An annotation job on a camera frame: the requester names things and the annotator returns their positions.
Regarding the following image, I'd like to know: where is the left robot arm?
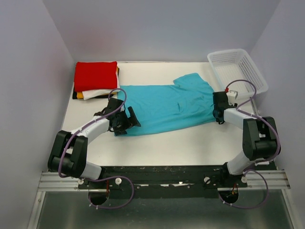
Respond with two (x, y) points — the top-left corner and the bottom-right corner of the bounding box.
(48, 97), (141, 188)

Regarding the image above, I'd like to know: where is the red folded t shirt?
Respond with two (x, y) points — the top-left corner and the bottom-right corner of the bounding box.
(74, 62), (118, 92)

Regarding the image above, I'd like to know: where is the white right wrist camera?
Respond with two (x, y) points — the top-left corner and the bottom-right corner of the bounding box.
(225, 88), (238, 106)

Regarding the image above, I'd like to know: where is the aluminium mounting rail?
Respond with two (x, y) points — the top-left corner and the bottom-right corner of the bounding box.
(38, 170), (290, 192)

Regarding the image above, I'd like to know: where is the white folded t shirt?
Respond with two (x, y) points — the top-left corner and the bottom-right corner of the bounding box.
(80, 71), (120, 100)

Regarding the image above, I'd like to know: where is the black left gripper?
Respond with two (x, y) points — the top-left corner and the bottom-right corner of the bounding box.
(113, 107), (140, 135)

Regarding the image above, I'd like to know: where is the white plastic mesh basket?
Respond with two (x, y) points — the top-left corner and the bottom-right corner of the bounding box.
(207, 49), (269, 99)

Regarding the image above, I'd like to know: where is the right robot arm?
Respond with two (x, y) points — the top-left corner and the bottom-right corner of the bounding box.
(213, 91), (281, 187)

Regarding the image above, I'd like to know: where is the black folded t shirt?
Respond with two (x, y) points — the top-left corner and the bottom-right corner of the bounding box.
(72, 90), (114, 100)

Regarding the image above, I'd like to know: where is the teal t shirt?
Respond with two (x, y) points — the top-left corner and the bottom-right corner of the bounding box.
(117, 73), (214, 136)

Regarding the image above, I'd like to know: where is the yellow folded t shirt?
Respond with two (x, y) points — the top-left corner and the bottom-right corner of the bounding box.
(76, 67), (120, 100)

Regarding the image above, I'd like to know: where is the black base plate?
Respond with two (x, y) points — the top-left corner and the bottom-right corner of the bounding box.
(79, 165), (247, 199)

